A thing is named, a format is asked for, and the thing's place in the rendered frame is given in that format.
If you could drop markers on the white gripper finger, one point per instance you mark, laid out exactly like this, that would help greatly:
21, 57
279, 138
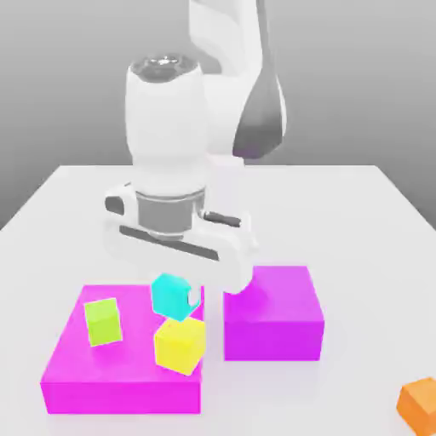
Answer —
195, 295

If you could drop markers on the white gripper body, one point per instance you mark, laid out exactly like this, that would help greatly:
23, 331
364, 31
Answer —
224, 259

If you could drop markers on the small cyan cube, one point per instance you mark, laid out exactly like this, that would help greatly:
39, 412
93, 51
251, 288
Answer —
169, 296

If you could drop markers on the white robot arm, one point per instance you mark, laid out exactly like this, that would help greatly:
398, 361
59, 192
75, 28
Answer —
167, 119

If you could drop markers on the small yellow cube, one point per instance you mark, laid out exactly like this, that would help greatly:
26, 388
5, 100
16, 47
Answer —
177, 345

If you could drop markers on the small lime green cube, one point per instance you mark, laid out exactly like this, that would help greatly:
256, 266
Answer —
104, 323

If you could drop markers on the small orange cube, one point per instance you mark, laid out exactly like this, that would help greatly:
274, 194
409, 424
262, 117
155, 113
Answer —
420, 405

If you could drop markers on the large purple box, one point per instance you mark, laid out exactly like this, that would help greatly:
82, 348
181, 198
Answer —
272, 323

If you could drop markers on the large magenta box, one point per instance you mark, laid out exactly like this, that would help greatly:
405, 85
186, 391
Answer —
129, 374

